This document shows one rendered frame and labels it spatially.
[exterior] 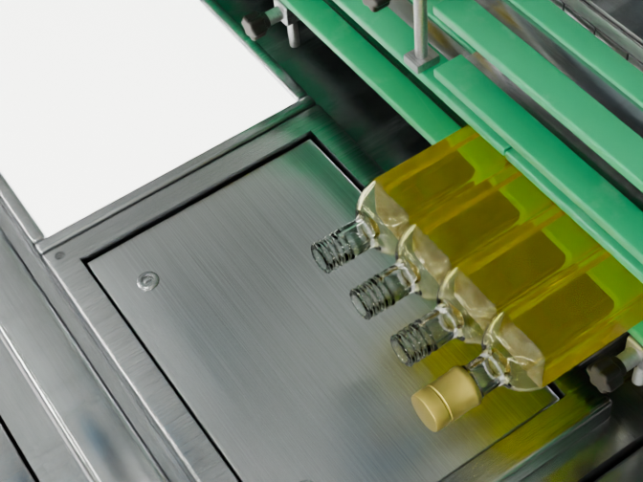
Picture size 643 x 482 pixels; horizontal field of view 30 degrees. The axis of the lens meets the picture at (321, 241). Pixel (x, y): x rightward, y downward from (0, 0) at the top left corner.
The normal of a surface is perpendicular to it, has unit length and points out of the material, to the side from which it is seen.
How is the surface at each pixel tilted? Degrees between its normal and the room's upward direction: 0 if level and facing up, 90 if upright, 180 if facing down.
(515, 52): 90
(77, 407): 90
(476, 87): 90
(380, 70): 90
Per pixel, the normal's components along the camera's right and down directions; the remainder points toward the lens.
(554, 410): -0.08, -0.61
